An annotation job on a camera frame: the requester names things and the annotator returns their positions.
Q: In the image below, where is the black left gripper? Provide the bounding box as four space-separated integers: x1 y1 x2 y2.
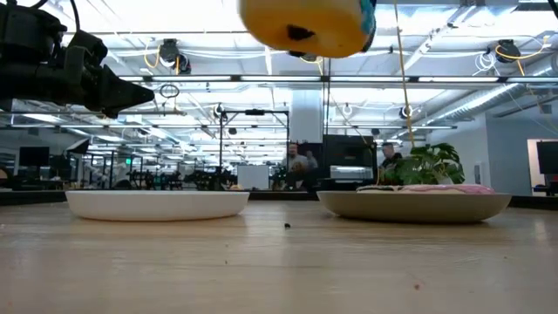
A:
0 3 156 119

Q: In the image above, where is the large blue iced donut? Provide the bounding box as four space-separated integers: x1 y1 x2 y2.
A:
238 0 378 59

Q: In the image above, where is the white round plate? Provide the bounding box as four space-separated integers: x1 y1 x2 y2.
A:
65 189 251 222

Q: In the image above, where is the large pink iced donut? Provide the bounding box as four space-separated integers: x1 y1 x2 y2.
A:
398 183 496 195

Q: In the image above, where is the white square column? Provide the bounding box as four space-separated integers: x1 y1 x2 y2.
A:
289 89 324 145

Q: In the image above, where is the black computer monitor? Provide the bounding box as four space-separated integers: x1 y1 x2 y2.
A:
17 146 51 169

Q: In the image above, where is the black equipment cabinet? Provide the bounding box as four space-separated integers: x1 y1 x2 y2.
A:
322 133 378 181

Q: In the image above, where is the person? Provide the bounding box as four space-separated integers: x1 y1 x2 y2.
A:
282 142 320 189
378 142 405 172

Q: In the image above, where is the green potted plant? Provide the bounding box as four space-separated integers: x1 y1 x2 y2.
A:
383 142 466 187

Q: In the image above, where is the white board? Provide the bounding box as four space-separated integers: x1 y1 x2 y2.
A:
236 164 270 191

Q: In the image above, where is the grey round plate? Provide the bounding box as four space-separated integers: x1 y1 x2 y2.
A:
316 190 514 225

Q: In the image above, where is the black ceiling cord reel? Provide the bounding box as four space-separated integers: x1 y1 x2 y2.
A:
158 38 192 74
495 38 522 65
287 50 322 63

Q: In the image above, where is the yellow hanging cable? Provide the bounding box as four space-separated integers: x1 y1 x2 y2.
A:
391 0 416 149

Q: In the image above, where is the black background rig frame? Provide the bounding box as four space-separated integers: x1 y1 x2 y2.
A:
219 108 289 191

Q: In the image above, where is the black aluminium table frame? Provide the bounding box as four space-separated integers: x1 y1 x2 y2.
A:
0 188 558 208

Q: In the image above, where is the black wall screen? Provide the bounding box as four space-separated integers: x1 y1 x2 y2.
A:
535 140 558 175

